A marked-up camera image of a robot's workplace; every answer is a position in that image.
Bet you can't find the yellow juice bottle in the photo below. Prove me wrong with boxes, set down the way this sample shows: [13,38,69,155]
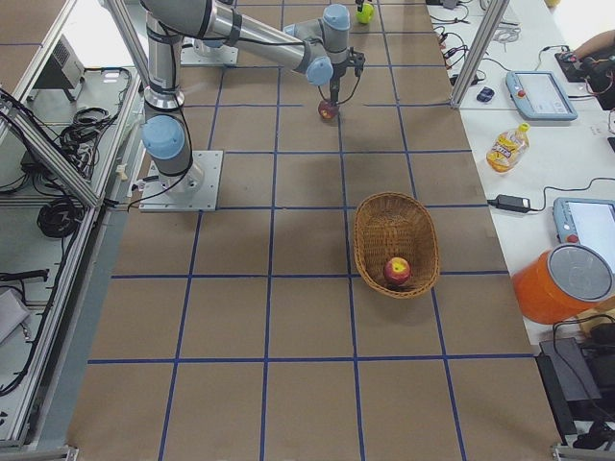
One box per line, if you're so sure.
[485,122,530,173]

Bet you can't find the dark red apple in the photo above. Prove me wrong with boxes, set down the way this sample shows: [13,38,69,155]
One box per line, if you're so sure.
[317,100,339,120]

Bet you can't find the black power adapter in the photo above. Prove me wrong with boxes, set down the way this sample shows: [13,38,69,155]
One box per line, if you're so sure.
[487,194,531,213]

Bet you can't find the coiled black cable bundle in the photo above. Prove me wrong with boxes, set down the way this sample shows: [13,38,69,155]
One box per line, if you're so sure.
[37,198,81,239]

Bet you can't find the near blue teach pendant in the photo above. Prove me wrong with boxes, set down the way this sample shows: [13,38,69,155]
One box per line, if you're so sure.
[553,197,614,255]

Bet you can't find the green apple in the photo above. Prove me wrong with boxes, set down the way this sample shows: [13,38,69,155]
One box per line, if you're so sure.
[356,2,375,25]

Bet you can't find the far blue teach pendant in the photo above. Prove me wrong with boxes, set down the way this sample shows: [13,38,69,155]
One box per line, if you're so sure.
[505,71,578,122]

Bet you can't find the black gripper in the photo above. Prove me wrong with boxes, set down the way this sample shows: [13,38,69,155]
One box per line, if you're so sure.
[329,60,348,107]

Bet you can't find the grey electronics box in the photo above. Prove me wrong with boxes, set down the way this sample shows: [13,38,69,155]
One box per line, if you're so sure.
[28,35,86,102]

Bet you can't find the orange cylinder container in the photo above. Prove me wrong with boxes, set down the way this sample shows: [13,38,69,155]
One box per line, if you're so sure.
[512,244,614,325]

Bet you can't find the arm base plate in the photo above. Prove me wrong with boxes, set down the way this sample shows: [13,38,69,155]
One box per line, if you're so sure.
[181,38,238,67]
[137,151,224,212]

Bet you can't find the red yellow apple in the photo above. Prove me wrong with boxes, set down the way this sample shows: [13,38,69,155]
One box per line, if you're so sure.
[383,256,412,286]

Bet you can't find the black joystick controller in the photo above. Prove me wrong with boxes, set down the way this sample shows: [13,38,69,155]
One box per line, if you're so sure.
[554,52,599,83]

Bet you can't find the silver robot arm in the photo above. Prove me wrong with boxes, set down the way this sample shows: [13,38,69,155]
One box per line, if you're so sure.
[141,1,364,195]

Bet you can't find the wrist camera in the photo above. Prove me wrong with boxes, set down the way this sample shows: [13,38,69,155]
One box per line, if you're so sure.
[347,47,365,79]

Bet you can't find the person hand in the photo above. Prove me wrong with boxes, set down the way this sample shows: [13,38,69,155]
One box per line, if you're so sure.
[573,30,615,60]

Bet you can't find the woven wicker basket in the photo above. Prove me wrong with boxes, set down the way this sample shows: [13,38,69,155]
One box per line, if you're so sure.
[353,192,440,299]

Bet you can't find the blue teach pendant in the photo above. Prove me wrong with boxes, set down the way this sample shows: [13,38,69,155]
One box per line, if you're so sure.
[553,197,614,255]
[505,71,578,122]

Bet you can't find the aluminium frame post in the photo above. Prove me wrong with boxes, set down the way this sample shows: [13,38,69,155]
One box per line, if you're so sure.
[450,0,509,109]

